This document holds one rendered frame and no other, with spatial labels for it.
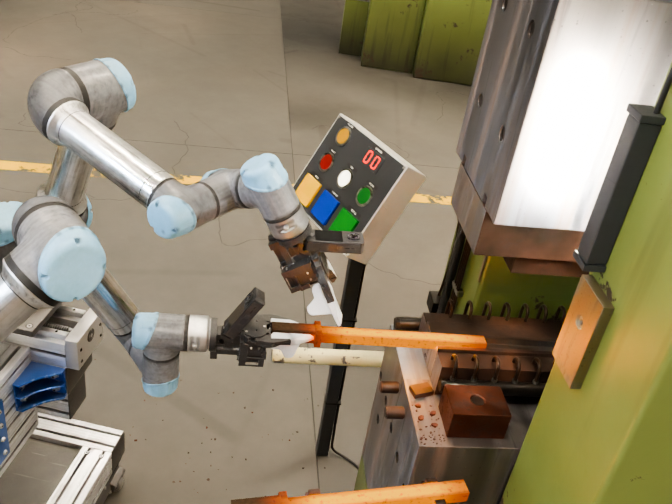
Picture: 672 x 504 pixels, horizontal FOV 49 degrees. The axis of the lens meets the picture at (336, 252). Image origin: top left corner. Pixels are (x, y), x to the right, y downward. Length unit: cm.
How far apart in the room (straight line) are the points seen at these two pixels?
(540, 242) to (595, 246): 23
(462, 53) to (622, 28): 510
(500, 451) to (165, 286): 212
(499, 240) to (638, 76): 37
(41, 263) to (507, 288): 105
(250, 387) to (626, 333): 191
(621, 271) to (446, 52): 518
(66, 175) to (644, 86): 120
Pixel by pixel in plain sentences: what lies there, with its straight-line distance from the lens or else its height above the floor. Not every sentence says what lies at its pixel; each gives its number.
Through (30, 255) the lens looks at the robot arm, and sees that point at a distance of 130.
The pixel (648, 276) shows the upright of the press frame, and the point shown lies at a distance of 113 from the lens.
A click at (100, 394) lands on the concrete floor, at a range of 284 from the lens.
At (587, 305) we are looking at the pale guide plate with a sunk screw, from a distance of 124.
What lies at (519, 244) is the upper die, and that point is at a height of 130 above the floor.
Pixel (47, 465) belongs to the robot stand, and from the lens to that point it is 236.
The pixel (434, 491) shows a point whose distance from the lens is 133.
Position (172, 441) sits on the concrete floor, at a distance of 267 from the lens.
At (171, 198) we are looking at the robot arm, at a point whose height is 133.
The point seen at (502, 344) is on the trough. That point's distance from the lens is 167.
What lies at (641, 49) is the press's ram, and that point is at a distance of 125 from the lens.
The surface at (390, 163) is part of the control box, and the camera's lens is 188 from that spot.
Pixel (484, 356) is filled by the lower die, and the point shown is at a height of 99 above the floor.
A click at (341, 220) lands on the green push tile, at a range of 192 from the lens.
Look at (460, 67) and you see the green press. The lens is 633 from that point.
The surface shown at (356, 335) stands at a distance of 154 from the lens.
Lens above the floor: 197
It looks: 32 degrees down
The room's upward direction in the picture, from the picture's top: 9 degrees clockwise
